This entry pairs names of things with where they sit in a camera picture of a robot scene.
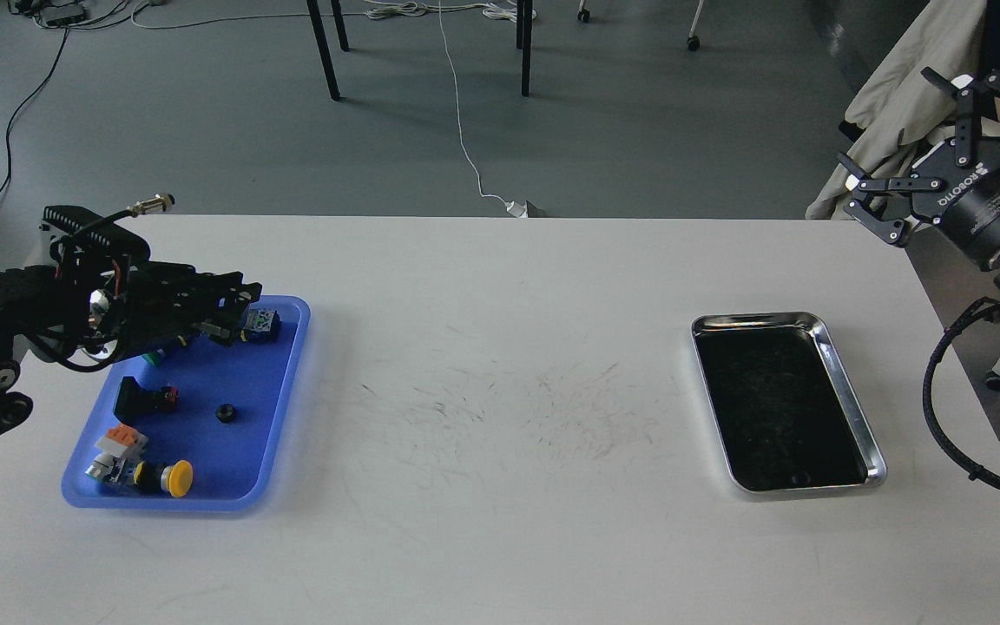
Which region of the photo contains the blue plastic tray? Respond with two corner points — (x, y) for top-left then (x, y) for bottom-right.
(61, 295), (311, 513)

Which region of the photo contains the red push button switch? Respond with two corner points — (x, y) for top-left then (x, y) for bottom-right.
(238, 307), (282, 344)

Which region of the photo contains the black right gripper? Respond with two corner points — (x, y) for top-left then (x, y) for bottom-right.
(837, 67), (1000, 272)

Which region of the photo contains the black floor cable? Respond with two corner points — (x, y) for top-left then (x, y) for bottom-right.
(0, 0), (89, 279)

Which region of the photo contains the orange grey contact block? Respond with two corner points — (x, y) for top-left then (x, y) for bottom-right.
(95, 424), (149, 467)

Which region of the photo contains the white floor cable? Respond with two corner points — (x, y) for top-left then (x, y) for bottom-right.
(131, 0), (540, 218)

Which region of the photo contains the black table leg right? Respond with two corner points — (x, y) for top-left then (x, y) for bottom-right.
(516, 0), (533, 96)

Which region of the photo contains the black red switch block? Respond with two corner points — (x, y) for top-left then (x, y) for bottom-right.
(114, 376), (179, 426)

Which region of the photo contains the black table leg left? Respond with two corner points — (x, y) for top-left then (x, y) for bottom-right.
(306, 0), (341, 102)

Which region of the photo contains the beige jacket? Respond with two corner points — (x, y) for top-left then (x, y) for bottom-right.
(844, 1), (987, 178)

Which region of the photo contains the black table leg rear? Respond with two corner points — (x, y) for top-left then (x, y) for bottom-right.
(330, 0), (351, 52)

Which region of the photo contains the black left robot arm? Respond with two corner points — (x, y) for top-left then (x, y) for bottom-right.
(0, 194), (262, 436)

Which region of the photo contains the black table leg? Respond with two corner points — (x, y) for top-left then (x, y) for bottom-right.
(516, 0), (533, 96)
(330, 0), (351, 52)
(306, 0), (341, 102)

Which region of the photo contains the silver metal tray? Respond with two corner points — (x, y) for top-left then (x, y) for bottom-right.
(690, 312), (888, 499)

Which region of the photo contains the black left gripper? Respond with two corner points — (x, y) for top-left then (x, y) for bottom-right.
(88, 266), (263, 363)

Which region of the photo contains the yellow push button switch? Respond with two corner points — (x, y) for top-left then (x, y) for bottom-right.
(84, 458), (194, 498)

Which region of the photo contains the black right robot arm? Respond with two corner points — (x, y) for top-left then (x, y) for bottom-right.
(838, 67), (1000, 490)

